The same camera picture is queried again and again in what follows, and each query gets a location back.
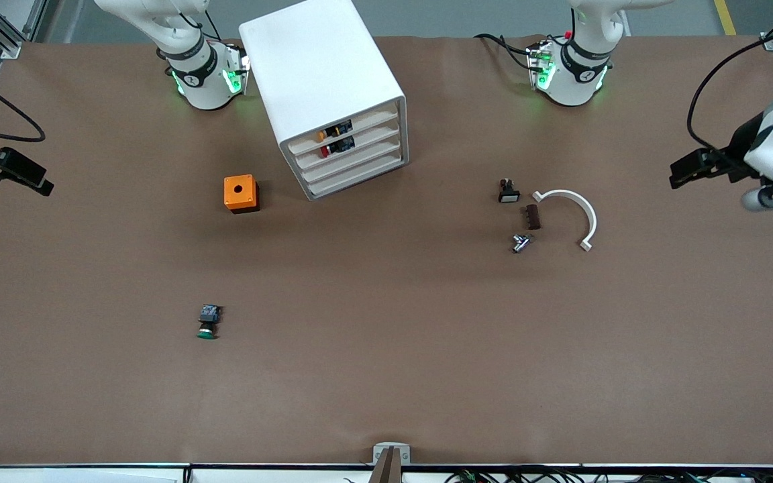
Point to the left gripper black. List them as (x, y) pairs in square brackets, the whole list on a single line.
[(737, 149)]

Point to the green push button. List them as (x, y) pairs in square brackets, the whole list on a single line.
[(209, 315)]

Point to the white plastic drawer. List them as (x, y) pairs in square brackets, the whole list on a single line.
[(359, 175), (359, 159), (373, 123), (376, 137)]

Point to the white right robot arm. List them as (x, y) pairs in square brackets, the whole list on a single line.
[(202, 80)]

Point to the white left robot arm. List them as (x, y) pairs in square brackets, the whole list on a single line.
[(578, 77)]

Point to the white rectangular push button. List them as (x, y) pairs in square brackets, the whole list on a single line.
[(508, 194)]

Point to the yellow push button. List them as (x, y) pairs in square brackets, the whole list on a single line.
[(333, 131)]

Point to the red push button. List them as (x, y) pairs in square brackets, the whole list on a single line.
[(336, 147)]

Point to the white drawer cabinet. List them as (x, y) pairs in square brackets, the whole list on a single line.
[(319, 60)]

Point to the white semicircular clamp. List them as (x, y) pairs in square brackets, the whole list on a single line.
[(586, 215)]

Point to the brown ribbed cylinder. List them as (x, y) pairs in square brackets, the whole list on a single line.
[(533, 217)]

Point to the silver metal fitting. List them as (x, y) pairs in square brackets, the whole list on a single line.
[(521, 243)]

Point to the brown table cover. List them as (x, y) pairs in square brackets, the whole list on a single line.
[(386, 335)]

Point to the orange button enclosure box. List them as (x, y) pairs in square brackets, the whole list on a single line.
[(239, 191)]

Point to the white table edge rail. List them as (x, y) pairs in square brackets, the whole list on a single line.
[(91, 475)]

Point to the grey metal bracket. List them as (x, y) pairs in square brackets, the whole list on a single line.
[(402, 453)]

